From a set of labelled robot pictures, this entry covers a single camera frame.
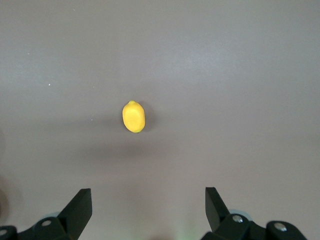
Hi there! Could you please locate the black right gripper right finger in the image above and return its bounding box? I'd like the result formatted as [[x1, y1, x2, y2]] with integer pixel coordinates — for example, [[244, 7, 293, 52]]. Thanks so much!
[[199, 186, 307, 240]]

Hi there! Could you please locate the yellow lemon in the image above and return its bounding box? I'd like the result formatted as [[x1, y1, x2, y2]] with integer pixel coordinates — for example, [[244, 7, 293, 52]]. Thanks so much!
[[121, 100, 146, 134]]

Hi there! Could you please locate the brown table cover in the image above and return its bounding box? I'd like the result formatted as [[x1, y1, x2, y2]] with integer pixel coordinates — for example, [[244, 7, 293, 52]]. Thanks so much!
[[0, 0, 320, 240]]

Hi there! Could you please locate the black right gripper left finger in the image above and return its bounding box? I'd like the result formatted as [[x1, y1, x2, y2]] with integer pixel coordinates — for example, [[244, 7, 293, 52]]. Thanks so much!
[[0, 188, 92, 240]]

